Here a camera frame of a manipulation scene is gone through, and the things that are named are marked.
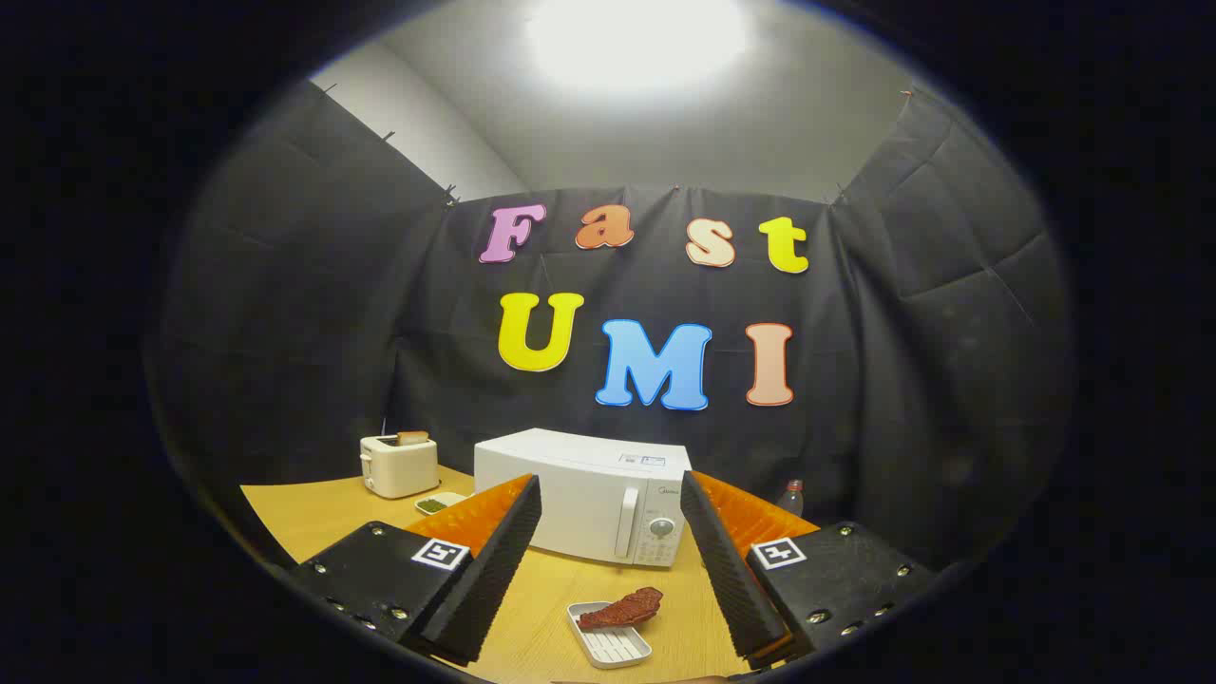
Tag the red meat slice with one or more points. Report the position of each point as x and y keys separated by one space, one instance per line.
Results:
x=622 y=610

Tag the cream pop-up toaster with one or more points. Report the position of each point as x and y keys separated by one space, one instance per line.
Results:
x=399 y=467

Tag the white toaster oven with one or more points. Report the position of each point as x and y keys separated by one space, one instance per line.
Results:
x=570 y=494

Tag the white ribbed tray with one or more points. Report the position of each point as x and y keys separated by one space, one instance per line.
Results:
x=617 y=648

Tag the toast slice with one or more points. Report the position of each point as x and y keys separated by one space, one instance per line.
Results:
x=412 y=438

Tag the black backdrop cloth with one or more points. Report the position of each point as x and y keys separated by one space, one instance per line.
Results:
x=313 y=313

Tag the small dish of greens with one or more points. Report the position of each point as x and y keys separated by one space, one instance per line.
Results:
x=437 y=504

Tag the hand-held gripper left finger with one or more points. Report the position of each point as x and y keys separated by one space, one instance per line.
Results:
x=494 y=560

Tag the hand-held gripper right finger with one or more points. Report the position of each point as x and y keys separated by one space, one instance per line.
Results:
x=727 y=560

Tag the clear plastic bottle red label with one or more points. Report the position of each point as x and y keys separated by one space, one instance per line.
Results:
x=791 y=499

